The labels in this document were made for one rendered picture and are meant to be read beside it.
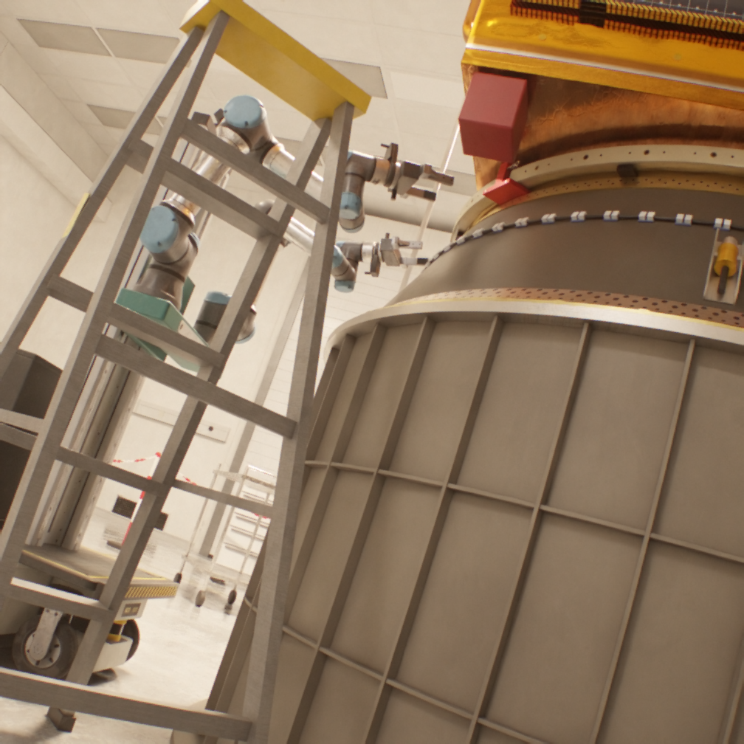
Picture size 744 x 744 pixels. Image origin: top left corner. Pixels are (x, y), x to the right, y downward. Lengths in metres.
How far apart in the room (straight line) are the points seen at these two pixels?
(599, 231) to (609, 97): 0.32
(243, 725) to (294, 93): 1.25
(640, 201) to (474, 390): 0.64
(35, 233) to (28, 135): 1.63
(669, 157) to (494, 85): 0.44
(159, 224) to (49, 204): 10.16
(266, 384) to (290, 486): 9.44
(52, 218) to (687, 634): 11.64
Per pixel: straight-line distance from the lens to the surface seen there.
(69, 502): 2.63
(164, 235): 2.18
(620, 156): 2.00
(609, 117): 1.98
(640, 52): 1.95
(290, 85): 1.74
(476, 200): 2.34
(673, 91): 1.90
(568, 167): 2.06
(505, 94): 1.88
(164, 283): 2.28
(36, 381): 2.44
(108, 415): 2.66
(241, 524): 7.09
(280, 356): 10.77
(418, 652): 1.50
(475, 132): 1.88
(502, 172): 2.23
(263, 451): 10.49
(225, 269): 11.64
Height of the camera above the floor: 0.59
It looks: 13 degrees up
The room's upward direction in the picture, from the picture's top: 19 degrees clockwise
